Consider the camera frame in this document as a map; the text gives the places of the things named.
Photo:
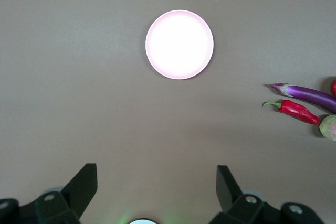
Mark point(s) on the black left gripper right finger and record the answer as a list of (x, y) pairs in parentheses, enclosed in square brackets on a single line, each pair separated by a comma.
[(227, 190)]

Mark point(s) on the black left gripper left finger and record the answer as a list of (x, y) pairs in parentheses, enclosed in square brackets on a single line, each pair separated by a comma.
[(81, 184)]

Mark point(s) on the red chili pepper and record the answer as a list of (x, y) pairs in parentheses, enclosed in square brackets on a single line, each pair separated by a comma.
[(294, 108)]

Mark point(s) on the green round vegetable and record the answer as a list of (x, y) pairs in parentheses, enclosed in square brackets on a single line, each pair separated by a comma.
[(329, 127)]

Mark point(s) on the long purple eggplant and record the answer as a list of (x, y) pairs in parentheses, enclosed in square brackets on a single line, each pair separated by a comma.
[(304, 93)]

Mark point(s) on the red yellow pomegranate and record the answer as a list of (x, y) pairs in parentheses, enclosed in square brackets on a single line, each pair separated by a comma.
[(334, 87)]

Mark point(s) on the round pink plate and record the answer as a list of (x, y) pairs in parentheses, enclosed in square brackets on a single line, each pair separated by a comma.
[(179, 44)]

